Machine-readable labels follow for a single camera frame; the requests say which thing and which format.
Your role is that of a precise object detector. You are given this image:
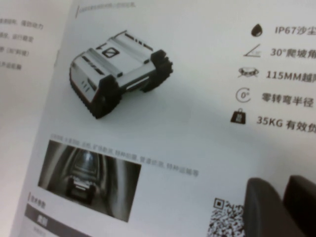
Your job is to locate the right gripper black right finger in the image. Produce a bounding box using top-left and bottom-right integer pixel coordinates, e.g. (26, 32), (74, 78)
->
(281, 174), (316, 237)

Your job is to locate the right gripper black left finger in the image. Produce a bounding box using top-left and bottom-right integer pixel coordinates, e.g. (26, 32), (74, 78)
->
(242, 177), (300, 237)

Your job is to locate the white printed book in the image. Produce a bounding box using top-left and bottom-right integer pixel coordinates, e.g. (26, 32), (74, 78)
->
(0, 0), (316, 237)

